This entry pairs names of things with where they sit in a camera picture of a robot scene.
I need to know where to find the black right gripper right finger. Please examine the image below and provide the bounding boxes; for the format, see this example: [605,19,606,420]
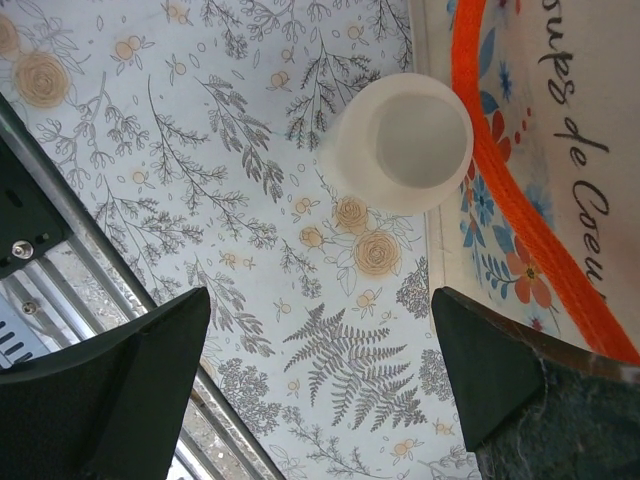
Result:
[431,287,639,479]

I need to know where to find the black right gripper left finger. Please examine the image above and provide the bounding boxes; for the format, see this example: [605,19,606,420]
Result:
[1,287,210,479]

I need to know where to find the beige canvas tote bag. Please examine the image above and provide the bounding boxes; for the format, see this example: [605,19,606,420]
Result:
[428,1,639,349]

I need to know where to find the beige cylindrical bottle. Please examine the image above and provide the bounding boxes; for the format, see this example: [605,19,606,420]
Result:
[317,73,474,215]

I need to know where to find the floral patterned table mat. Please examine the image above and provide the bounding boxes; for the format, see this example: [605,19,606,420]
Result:
[1,1,479,479]

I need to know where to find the aluminium front rail frame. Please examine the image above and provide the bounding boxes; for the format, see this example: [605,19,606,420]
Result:
[1,103,281,479]

